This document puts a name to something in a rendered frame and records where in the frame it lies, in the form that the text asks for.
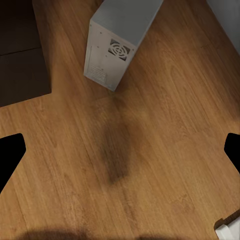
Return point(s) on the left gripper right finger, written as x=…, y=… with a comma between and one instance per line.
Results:
x=232, y=149

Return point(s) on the cabinet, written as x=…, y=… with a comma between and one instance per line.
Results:
x=23, y=72

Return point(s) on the desktop computer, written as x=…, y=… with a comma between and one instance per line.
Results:
x=116, y=31

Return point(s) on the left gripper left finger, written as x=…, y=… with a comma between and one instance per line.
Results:
x=12, y=149

